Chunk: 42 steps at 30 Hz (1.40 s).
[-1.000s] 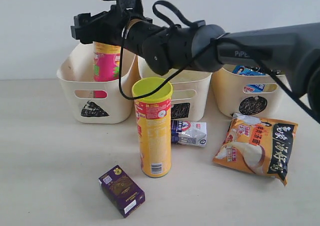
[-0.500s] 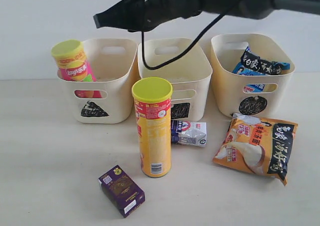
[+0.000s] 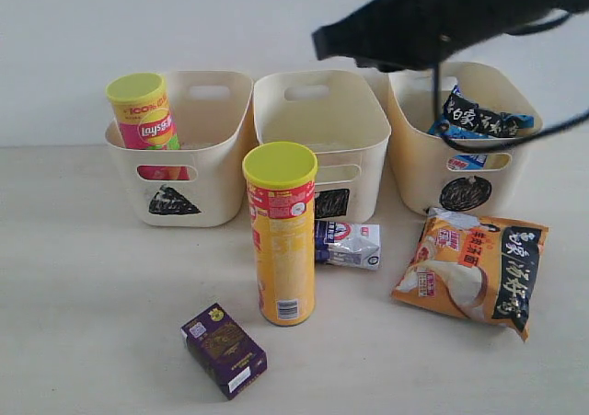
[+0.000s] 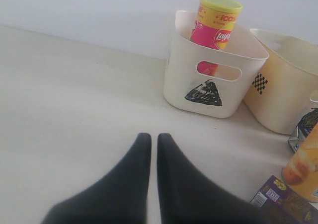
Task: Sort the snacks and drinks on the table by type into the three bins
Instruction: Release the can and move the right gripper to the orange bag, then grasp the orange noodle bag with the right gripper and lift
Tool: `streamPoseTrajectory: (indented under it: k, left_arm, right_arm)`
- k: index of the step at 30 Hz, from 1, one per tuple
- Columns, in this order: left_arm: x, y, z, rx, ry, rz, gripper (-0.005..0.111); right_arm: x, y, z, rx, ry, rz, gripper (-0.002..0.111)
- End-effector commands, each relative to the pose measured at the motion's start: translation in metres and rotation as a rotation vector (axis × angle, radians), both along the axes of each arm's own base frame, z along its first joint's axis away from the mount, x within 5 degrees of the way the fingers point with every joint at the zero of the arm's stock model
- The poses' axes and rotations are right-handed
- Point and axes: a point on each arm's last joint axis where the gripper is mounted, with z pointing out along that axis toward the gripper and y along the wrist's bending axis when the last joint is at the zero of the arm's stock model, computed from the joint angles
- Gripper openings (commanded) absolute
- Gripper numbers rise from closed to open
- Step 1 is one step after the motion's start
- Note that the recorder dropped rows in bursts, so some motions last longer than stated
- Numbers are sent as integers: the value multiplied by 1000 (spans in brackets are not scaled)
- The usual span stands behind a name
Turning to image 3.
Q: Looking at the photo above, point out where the purple small box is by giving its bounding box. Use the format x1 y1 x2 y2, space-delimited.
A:
180 303 268 400

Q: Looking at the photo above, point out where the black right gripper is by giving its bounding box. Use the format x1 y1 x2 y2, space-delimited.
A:
312 0 588 71

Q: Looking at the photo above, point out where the left cream plastic bin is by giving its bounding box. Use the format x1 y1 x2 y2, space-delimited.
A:
105 71 256 227

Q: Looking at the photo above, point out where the middle cream plastic bin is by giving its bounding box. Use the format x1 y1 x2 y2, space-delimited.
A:
253 70 391 223

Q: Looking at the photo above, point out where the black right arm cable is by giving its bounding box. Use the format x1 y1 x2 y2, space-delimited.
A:
431 12 589 154

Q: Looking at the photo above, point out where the blue noodle packet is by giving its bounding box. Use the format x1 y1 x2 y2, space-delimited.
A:
428 86 535 171

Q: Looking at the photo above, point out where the cream plastic bin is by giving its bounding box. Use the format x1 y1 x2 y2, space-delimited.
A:
387 62 543 215
105 71 256 227
253 70 391 223

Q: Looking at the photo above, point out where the yellow chip canister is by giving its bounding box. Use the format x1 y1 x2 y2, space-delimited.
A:
242 142 318 327

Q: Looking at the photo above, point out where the pink chip canister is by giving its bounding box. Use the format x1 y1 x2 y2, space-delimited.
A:
106 72 180 151

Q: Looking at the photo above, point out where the orange noodle packet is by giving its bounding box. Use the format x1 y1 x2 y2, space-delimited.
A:
391 207 549 340

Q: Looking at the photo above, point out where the right cream plastic bin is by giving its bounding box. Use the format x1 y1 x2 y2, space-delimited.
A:
387 62 543 215

